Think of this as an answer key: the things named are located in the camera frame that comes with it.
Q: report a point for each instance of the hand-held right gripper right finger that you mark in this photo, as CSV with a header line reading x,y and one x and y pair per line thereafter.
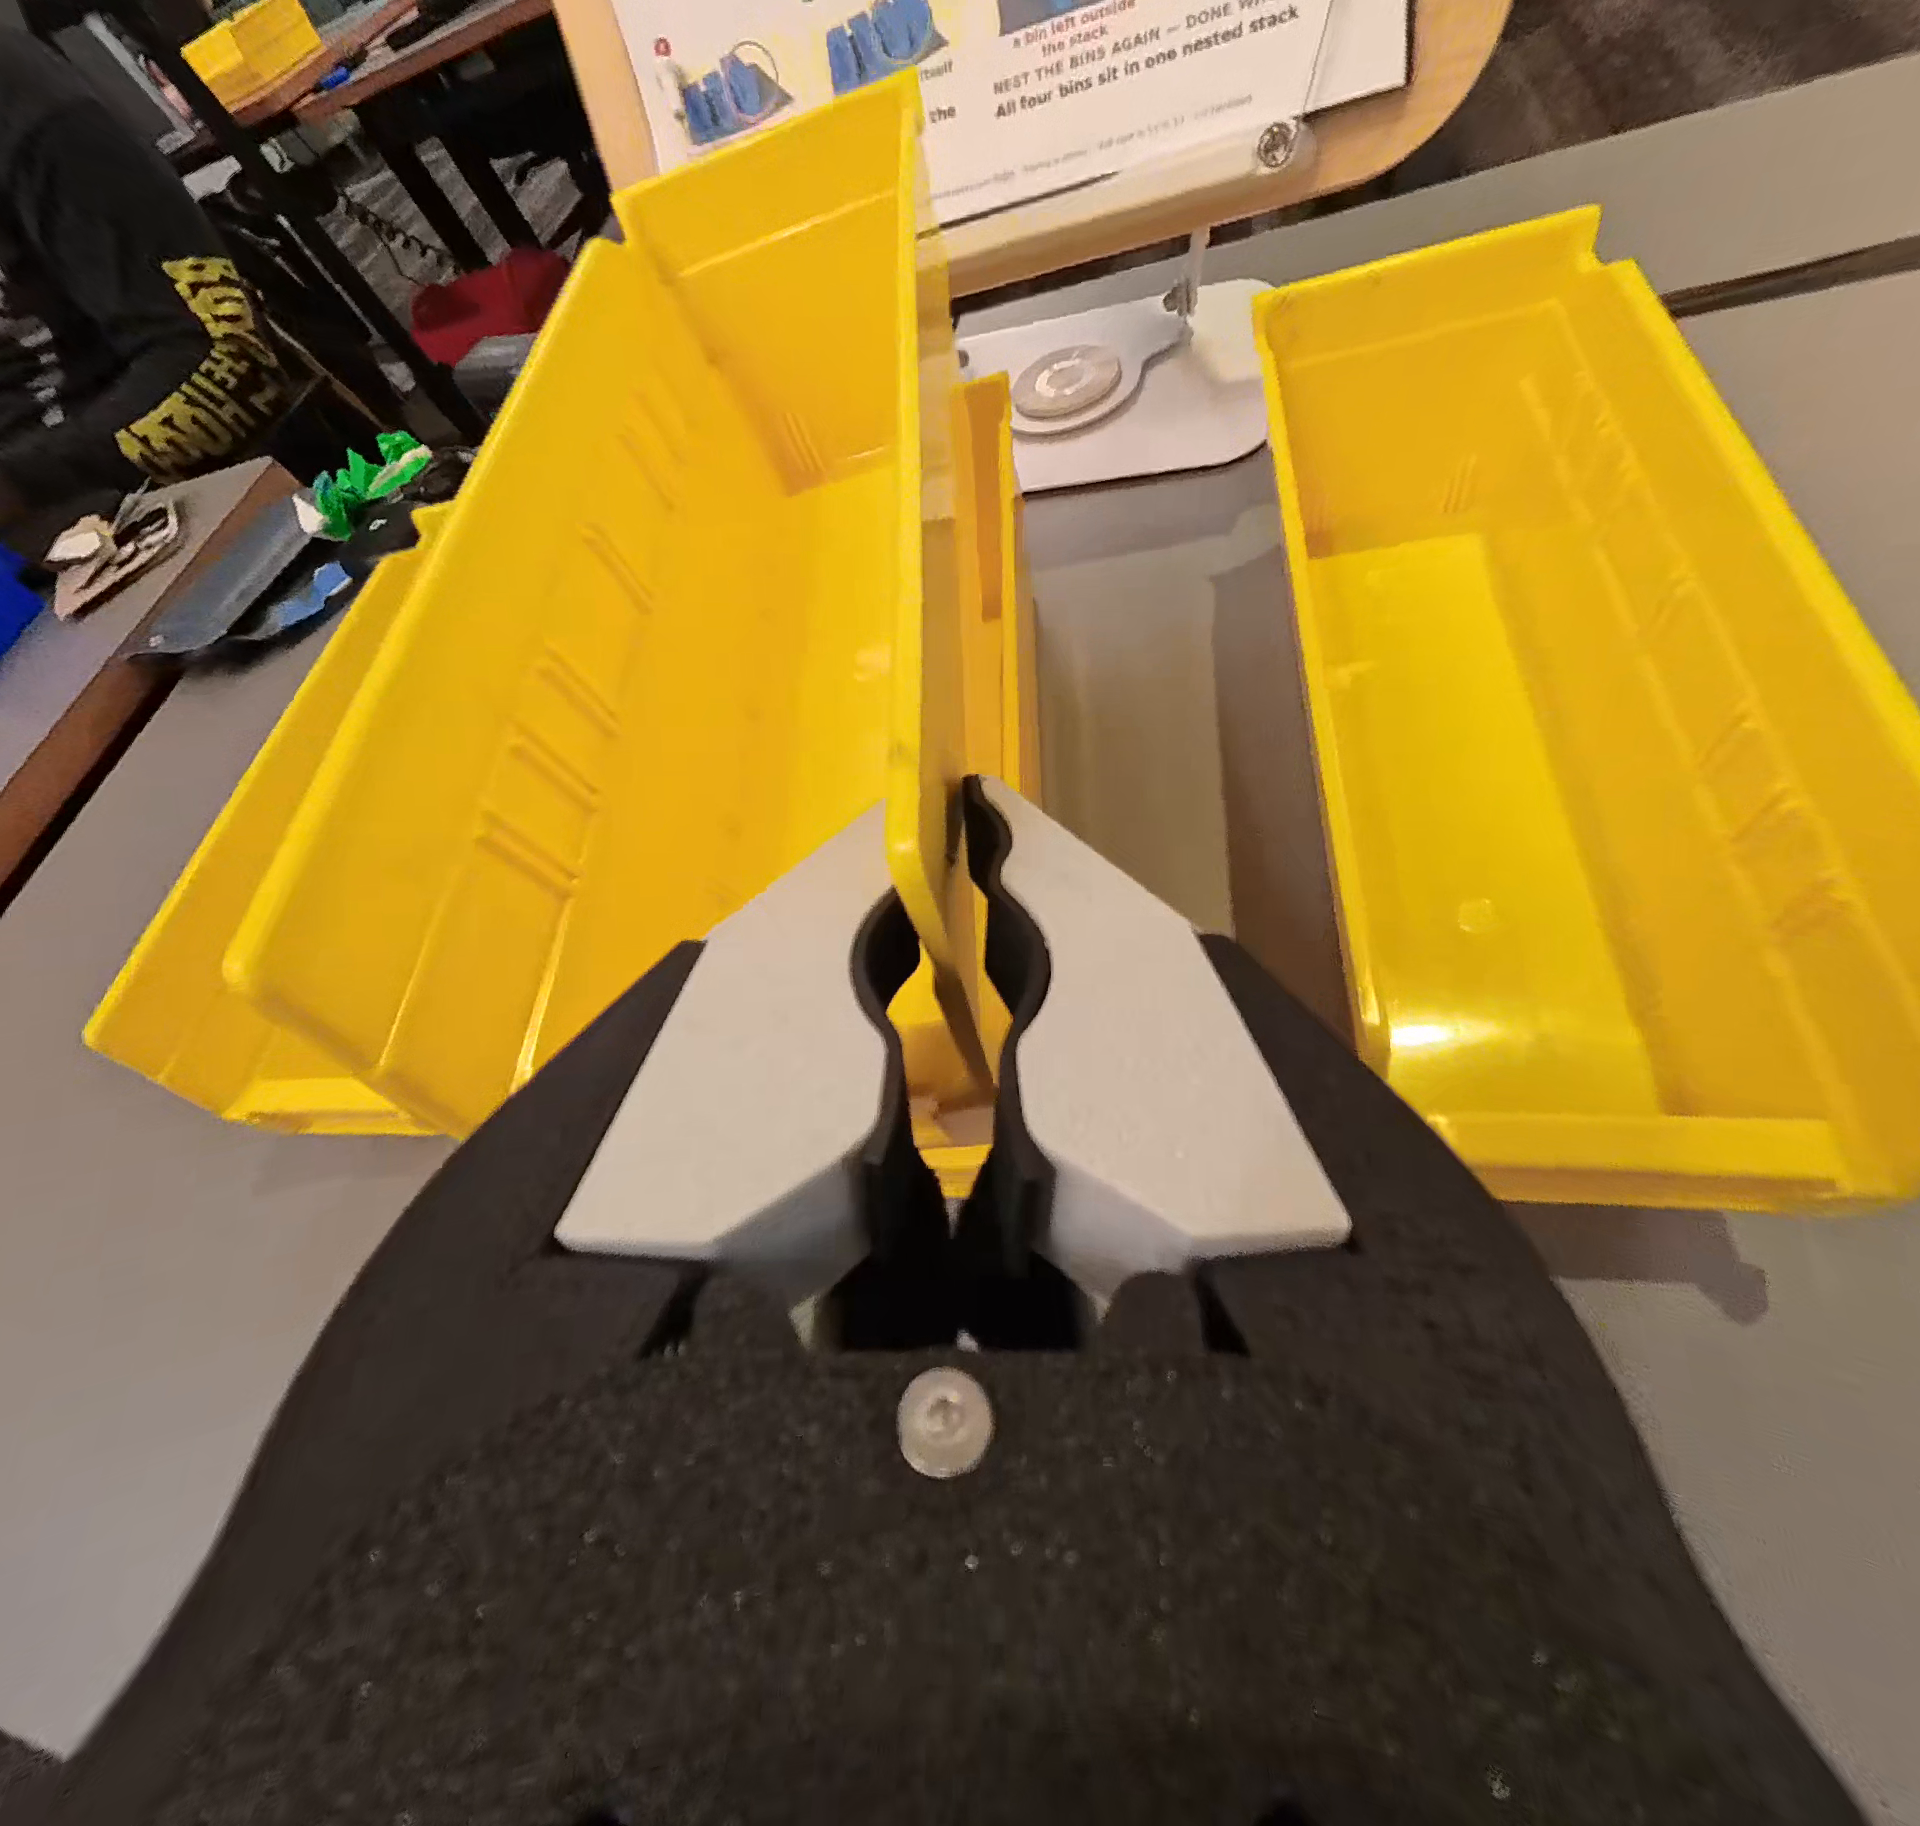
x,y
1169,1106

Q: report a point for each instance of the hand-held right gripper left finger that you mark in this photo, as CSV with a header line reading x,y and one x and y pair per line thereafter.
x,y
720,1089

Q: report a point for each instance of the yellow plastic bin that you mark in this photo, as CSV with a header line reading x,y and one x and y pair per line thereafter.
x,y
197,1002
1499,807
720,581
254,48

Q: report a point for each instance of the dark foil bag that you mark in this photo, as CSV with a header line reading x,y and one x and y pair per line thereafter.
x,y
240,581

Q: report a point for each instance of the green crumpled wrapper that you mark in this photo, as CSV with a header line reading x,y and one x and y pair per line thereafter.
x,y
368,484

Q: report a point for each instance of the round metal disc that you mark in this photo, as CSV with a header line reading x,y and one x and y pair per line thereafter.
x,y
1065,385

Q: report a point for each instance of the cardboard scraps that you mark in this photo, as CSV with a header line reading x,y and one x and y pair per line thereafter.
x,y
111,551

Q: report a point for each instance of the red bag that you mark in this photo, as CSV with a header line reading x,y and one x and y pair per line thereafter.
x,y
495,304

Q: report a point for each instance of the blue plastic bin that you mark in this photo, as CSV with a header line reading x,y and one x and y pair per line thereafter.
x,y
16,604

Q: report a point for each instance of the wooden table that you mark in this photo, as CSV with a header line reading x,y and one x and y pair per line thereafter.
x,y
450,41

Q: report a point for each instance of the wooden sign board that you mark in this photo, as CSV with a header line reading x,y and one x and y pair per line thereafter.
x,y
1463,54

